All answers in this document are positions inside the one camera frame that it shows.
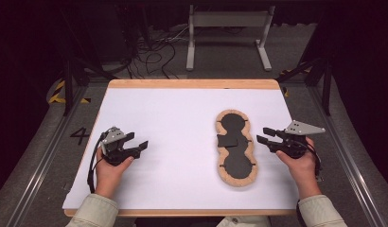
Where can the white work board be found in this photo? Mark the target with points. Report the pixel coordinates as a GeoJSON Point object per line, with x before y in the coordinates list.
{"type": "Point", "coordinates": [170, 126]}

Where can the person's beige jacket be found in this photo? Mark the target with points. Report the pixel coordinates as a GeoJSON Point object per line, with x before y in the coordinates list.
{"type": "Point", "coordinates": [245, 221]}

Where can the grey table clip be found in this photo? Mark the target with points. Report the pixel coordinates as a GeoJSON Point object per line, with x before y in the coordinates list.
{"type": "Point", "coordinates": [67, 187]}
{"type": "Point", "coordinates": [320, 178]}

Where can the aluminium floor rail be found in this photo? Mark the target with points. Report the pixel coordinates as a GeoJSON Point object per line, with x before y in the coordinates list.
{"type": "Point", "coordinates": [40, 164]}
{"type": "Point", "coordinates": [349, 164]}

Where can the black metal stand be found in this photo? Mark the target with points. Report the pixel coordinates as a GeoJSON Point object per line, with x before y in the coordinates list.
{"type": "Point", "coordinates": [326, 88]}
{"type": "Point", "coordinates": [68, 82]}

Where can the tan fleece earmuffs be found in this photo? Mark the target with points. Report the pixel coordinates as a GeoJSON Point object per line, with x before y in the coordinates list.
{"type": "Point", "coordinates": [236, 164]}

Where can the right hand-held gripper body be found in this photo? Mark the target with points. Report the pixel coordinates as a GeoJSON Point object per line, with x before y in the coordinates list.
{"type": "Point", "coordinates": [301, 128]}

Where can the person's right hand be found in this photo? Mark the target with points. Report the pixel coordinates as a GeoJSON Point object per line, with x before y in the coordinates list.
{"type": "Point", "coordinates": [304, 175]}

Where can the person's left hand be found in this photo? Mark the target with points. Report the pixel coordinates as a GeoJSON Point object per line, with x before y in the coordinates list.
{"type": "Point", "coordinates": [107, 178]}

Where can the grey metal stand frame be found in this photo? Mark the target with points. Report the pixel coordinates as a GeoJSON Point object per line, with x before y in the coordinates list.
{"type": "Point", "coordinates": [230, 19]}

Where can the yellow black hazard tape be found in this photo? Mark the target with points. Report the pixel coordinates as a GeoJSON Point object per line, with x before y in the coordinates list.
{"type": "Point", "coordinates": [286, 92]}
{"type": "Point", "coordinates": [58, 94]}

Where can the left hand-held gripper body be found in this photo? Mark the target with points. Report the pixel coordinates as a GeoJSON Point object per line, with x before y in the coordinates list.
{"type": "Point", "coordinates": [114, 135]}

